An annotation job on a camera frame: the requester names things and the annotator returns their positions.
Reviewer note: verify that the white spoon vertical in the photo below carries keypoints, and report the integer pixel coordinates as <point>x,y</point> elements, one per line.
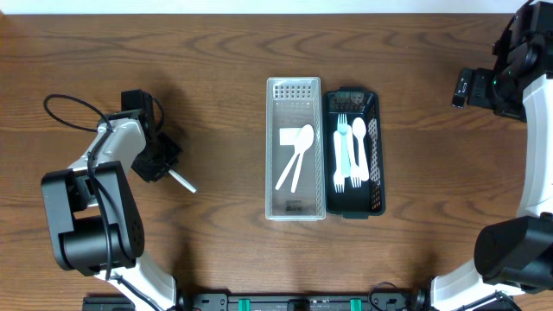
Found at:
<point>303,142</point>

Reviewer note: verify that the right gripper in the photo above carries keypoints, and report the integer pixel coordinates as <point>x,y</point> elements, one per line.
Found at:
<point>479,93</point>

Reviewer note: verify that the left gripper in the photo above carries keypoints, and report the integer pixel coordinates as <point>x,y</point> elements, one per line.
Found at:
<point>160,161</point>

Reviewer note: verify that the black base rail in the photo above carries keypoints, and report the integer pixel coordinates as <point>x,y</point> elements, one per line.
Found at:
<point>387,300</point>

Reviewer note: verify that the white label sticker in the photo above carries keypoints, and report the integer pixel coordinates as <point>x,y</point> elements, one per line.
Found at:
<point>288,136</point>

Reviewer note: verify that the white spoon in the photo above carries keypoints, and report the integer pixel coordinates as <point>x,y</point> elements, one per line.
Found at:
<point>359,131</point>
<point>293,161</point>
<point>185,183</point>

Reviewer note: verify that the clear plastic basket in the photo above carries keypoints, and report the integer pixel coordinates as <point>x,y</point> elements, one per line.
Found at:
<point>292,102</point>

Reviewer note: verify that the black plastic basket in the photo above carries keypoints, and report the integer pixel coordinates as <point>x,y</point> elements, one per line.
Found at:
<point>369,199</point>

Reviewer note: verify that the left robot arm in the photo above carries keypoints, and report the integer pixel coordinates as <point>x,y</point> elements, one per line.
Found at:
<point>93,220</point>

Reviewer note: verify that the white fork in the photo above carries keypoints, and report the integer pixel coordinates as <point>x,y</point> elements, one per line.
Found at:
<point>342,129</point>
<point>354,170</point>
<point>339,179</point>

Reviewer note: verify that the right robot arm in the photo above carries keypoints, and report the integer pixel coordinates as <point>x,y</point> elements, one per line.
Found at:
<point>512,257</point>

